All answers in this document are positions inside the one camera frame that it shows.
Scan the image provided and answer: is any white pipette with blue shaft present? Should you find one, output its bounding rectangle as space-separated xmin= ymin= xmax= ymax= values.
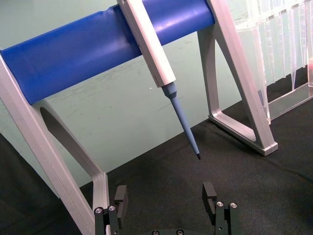
xmin=116 ymin=0 xmax=202 ymax=161

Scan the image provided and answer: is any pale green wall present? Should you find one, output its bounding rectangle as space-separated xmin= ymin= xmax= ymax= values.
xmin=0 ymin=0 xmax=252 ymax=198

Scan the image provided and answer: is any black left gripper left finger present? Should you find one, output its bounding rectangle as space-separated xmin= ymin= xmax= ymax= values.
xmin=94 ymin=185 xmax=128 ymax=235

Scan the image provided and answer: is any black table cloth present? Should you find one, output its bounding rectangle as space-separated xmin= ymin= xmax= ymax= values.
xmin=0 ymin=96 xmax=313 ymax=235

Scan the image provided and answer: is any clear plastic pipette tip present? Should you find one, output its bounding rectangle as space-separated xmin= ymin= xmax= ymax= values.
xmin=298 ymin=0 xmax=308 ymax=70
xmin=288 ymin=9 xmax=298 ymax=92
xmin=267 ymin=15 xmax=280 ymax=85

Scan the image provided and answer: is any clear container with pink top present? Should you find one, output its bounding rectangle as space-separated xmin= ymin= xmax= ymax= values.
xmin=307 ymin=57 xmax=313 ymax=89

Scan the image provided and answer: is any grey stand with blue bar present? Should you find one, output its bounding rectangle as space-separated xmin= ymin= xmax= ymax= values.
xmin=0 ymin=0 xmax=279 ymax=235

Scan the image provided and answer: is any clear plastic rack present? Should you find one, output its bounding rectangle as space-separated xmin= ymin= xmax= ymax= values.
xmin=226 ymin=0 xmax=313 ymax=126

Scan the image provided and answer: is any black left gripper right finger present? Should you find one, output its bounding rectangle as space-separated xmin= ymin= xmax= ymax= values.
xmin=201 ymin=182 xmax=239 ymax=235

